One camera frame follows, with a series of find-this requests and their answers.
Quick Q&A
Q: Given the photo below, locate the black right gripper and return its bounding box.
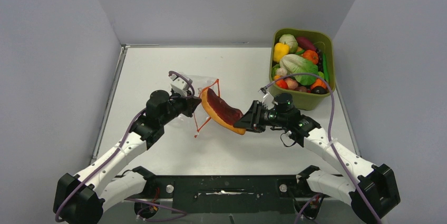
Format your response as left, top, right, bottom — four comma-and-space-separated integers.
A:
234, 101, 287, 133

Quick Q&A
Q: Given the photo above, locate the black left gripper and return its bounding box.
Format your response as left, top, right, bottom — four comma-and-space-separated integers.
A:
160, 90, 201, 125

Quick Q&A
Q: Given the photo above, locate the clear orange zip top bag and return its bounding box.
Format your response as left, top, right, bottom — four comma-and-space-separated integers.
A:
171, 75, 220, 138

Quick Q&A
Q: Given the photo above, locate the red orange fruit slice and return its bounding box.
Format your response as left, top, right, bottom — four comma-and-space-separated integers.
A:
200, 87, 246, 135

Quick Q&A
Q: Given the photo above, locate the white garlic bulb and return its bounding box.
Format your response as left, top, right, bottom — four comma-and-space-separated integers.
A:
275, 67, 288, 77

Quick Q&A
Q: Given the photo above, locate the green white lettuce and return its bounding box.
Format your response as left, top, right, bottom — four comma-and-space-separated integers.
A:
279, 54, 318, 85

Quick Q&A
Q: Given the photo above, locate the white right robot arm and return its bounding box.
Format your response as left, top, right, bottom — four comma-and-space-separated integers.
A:
234, 93, 401, 223

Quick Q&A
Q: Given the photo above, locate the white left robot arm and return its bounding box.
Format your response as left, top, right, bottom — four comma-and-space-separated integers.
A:
53, 90, 201, 223

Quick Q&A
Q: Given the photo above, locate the pink peach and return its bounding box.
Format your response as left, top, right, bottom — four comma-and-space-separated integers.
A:
284, 77, 299, 91

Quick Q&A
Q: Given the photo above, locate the dark round plum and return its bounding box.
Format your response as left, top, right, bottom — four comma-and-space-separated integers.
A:
310, 86, 328, 95

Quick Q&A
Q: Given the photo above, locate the orange round fruit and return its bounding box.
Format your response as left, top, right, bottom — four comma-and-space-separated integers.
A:
310, 78, 327, 90

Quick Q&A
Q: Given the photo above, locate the olive green plastic bin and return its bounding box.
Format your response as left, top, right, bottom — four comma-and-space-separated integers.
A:
268, 27, 336, 111

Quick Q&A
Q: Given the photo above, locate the yellow bell pepper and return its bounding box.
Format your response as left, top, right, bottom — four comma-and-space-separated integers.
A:
272, 42, 290, 63

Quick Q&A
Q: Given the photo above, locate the orange tangerine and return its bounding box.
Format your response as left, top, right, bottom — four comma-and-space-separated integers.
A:
302, 50, 319, 65

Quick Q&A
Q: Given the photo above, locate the green chili pepper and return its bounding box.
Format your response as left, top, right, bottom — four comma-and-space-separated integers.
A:
322, 53, 329, 83

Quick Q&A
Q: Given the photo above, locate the pale green cabbage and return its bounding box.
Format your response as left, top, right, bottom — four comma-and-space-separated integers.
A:
278, 34, 298, 53

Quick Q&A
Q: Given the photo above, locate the purple sweet potato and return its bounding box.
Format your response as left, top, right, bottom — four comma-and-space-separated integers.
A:
296, 36, 317, 52

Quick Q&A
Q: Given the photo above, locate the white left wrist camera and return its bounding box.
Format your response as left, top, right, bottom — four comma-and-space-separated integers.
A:
170, 74, 192, 97

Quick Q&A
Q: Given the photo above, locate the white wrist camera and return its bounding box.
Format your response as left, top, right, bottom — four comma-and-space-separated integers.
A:
170, 74, 192, 97
259, 87, 274, 105

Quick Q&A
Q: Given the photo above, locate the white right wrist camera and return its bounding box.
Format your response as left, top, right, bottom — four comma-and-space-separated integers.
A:
259, 87, 274, 105

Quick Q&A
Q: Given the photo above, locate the black mounting base plate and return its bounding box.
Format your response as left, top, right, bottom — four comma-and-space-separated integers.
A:
137, 175, 315, 214

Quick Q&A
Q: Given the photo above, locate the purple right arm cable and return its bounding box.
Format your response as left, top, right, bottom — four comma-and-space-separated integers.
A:
261, 73, 383, 224

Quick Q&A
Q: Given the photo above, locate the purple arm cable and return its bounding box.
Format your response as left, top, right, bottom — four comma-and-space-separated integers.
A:
54, 71, 196, 224
261, 73, 383, 224

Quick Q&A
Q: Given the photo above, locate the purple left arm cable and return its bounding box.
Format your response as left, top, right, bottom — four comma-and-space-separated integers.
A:
54, 71, 196, 224

